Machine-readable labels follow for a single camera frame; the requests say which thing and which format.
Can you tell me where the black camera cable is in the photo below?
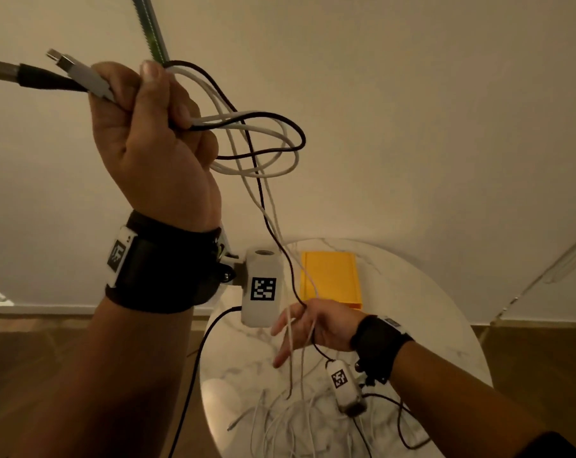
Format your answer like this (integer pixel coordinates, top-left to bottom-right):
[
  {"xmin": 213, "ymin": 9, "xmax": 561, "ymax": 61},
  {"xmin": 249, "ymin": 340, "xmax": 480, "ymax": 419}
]
[
  {"xmin": 352, "ymin": 392, "xmax": 432, "ymax": 458},
  {"xmin": 167, "ymin": 305, "xmax": 243, "ymax": 458}
]

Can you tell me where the person's left forearm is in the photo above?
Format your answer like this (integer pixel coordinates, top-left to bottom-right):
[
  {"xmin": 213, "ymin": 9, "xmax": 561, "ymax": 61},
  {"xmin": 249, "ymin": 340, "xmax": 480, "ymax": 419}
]
[{"xmin": 11, "ymin": 295, "xmax": 196, "ymax": 458}]

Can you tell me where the white baseboard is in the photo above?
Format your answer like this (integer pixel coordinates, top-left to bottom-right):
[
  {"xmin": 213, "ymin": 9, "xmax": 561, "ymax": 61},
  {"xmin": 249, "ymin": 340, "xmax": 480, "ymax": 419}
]
[{"xmin": 0, "ymin": 303, "xmax": 215, "ymax": 318}]

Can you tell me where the black right wristband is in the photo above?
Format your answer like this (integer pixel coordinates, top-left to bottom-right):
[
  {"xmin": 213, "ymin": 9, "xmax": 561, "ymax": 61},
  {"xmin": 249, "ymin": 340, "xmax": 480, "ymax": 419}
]
[{"xmin": 350, "ymin": 314, "xmax": 415, "ymax": 385}]

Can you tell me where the black right camera cable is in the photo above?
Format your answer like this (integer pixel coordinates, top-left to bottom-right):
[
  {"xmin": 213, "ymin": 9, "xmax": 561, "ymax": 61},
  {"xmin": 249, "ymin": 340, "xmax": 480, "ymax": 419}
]
[{"xmin": 352, "ymin": 392, "xmax": 432, "ymax": 458}]

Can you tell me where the slotted metal wall rail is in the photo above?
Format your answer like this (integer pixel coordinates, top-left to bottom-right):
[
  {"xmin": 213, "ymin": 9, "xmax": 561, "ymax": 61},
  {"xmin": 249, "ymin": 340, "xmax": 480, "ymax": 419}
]
[
  {"xmin": 478, "ymin": 228, "xmax": 576, "ymax": 332},
  {"xmin": 130, "ymin": 0, "xmax": 170, "ymax": 65}
]

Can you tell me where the white marble table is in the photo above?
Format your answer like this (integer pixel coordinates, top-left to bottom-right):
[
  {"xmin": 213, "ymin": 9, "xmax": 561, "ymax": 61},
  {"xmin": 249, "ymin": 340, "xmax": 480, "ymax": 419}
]
[{"xmin": 200, "ymin": 238, "xmax": 493, "ymax": 458}]

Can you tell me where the black sleeve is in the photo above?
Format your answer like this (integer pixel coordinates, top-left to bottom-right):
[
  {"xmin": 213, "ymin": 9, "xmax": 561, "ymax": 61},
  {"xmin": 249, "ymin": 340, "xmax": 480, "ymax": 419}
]
[{"xmin": 515, "ymin": 431, "xmax": 576, "ymax": 458}]

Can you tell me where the person's left hand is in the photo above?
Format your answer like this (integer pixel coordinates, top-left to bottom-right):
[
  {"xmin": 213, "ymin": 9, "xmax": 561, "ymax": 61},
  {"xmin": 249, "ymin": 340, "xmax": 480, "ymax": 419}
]
[{"xmin": 88, "ymin": 60, "xmax": 222, "ymax": 233}]

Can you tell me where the person's right hand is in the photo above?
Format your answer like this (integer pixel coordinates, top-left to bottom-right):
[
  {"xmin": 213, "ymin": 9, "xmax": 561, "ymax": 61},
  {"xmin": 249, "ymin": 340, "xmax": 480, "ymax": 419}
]
[{"xmin": 270, "ymin": 298, "xmax": 368, "ymax": 369}]

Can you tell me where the yellow box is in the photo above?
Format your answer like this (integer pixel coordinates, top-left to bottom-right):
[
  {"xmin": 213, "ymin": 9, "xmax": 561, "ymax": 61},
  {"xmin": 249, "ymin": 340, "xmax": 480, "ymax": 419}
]
[{"xmin": 299, "ymin": 251, "xmax": 364, "ymax": 310}]

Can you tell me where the black wristband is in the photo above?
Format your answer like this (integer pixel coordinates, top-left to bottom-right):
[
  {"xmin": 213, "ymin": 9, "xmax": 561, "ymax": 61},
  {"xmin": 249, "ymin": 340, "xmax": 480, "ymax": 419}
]
[
  {"xmin": 105, "ymin": 210, "xmax": 236, "ymax": 314},
  {"xmin": 350, "ymin": 314, "xmax": 415, "ymax": 385}
]

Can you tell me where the black left wristband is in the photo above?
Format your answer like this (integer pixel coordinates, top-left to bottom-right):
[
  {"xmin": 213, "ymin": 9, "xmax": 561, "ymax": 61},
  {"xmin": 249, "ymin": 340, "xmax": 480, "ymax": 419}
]
[{"xmin": 105, "ymin": 210, "xmax": 236, "ymax": 314}]

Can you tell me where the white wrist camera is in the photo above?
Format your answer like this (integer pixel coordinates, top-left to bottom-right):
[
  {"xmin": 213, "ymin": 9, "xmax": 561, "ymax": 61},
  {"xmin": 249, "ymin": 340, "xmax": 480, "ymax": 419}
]
[
  {"xmin": 240, "ymin": 246, "xmax": 285, "ymax": 328},
  {"xmin": 326, "ymin": 359, "xmax": 368, "ymax": 418}
]

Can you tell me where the person's right forearm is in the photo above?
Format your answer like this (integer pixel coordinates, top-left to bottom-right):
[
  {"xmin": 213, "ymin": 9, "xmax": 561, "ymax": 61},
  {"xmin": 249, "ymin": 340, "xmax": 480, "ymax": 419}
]
[{"xmin": 388, "ymin": 340, "xmax": 556, "ymax": 458}]

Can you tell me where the black left camera cable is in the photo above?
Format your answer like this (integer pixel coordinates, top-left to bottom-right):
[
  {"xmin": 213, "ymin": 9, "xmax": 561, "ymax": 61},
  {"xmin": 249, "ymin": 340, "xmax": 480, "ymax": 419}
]
[{"xmin": 167, "ymin": 305, "xmax": 243, "ymax": 458}]

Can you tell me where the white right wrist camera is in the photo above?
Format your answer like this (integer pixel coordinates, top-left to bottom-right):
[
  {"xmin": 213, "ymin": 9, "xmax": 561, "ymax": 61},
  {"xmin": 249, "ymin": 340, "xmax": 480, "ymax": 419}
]
[{"xmin": 326, "ymin": 359, "xmax": 368, "ymax": 418}]

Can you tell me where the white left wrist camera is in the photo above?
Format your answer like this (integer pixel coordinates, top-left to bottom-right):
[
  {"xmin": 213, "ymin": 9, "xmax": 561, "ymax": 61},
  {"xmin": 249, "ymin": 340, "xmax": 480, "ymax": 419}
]
[{"xmin": 240, "ymin": 246, "xmax": 285, "ymax": 328}]

